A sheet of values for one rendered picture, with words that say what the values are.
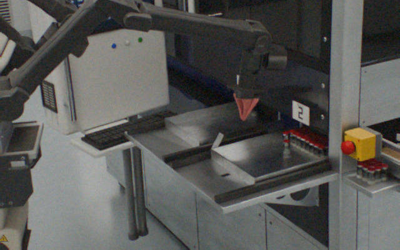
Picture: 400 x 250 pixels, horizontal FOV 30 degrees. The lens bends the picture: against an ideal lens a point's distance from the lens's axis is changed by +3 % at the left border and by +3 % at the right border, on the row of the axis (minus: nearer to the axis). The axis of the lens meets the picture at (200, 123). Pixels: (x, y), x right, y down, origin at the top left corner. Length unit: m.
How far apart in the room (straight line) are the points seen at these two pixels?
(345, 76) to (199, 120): 0.73
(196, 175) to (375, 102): 0.58
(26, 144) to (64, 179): 2.24
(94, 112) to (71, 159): 1.81
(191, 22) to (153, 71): 1.07
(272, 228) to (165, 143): 0.51
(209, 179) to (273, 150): 0.28
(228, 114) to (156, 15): 0.90
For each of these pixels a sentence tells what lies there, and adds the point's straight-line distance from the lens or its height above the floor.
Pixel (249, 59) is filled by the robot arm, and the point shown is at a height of 1.26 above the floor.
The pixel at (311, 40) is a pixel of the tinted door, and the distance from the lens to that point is 2.26.
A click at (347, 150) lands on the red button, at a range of 2.16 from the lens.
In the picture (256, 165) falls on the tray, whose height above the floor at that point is 0.88.
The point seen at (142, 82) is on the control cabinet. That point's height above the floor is 0.94.
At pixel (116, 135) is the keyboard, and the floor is 0.83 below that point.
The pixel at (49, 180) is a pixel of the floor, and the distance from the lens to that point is 4.47.
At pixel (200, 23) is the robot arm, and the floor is 1.39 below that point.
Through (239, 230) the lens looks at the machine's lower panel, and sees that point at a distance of 2.94.
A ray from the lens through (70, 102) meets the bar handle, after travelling 2.78.
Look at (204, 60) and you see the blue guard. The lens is 2.86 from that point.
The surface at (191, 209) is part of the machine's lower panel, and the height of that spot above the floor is 0.31.
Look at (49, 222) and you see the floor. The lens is 4.00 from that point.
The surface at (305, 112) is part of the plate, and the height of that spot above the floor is 1.03.
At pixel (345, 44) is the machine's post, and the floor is 1.28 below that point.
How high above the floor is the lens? 1.86
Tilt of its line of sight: 22 degrees down
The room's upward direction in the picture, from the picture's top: 3 degrees counter-clockwise
